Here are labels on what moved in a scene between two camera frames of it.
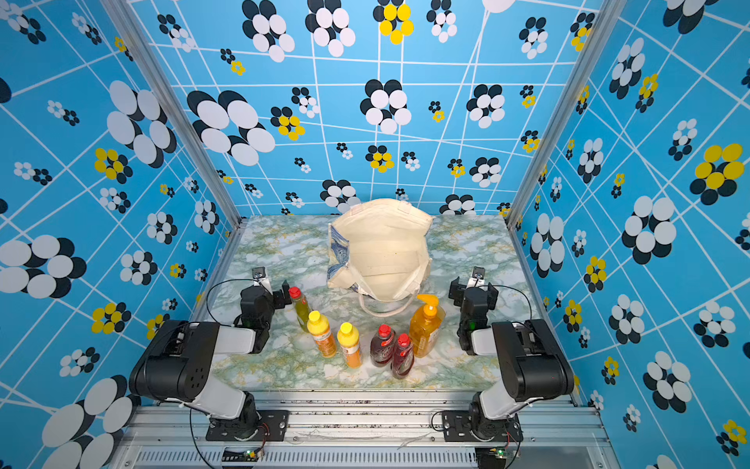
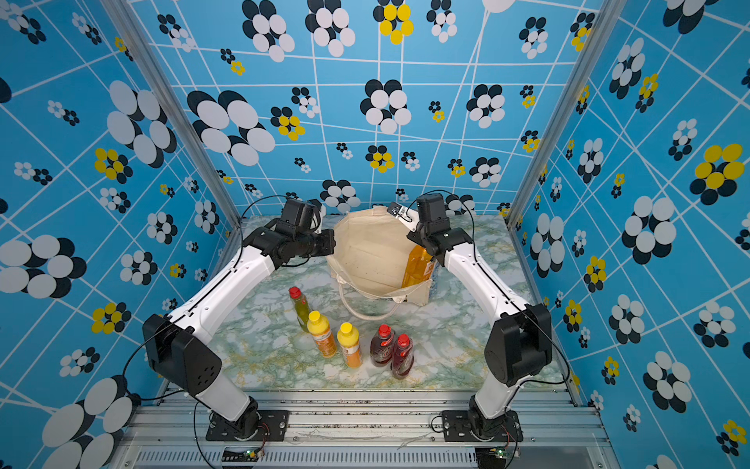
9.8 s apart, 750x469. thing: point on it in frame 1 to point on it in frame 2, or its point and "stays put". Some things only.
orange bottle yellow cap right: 349,338 stays put
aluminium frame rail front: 360,430 stays put
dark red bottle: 402,359 stays put
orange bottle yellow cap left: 318,326 stays put
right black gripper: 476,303 to 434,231
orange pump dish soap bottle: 425,324 to 419,267
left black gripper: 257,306 to 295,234
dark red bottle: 382,346 stays put
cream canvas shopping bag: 379,249 stays put
